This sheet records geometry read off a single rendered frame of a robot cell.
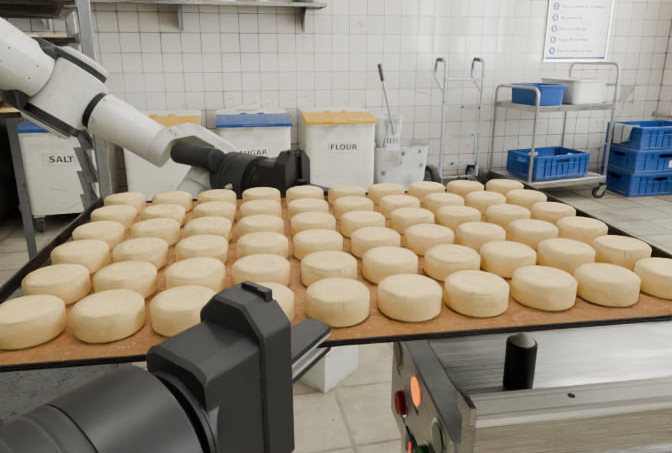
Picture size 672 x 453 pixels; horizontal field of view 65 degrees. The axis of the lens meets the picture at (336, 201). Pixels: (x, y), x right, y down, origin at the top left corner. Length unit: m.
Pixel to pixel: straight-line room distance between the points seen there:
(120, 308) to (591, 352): 0.55
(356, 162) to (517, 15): 2.08
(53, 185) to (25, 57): 3.16
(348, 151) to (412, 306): 3.58
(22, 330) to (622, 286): 0.44
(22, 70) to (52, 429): 0.70
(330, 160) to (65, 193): 1.86
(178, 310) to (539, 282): 0.28
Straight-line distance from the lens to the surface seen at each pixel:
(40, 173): 4.04
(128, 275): 0.47
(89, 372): 2.06
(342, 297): 0.40
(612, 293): 0.48
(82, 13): 1.53
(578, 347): 0.75
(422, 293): 0.41
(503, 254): 0.50
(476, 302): 0.42
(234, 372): 0.30
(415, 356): 0.68
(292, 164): 0.76
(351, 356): 2.11
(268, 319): 0.31
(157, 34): 4.47
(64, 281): 0.48
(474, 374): 0.66
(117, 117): 0.93
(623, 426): 0.57
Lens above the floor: 1.19
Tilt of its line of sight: 16 degrees down
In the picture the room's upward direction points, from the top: straight up
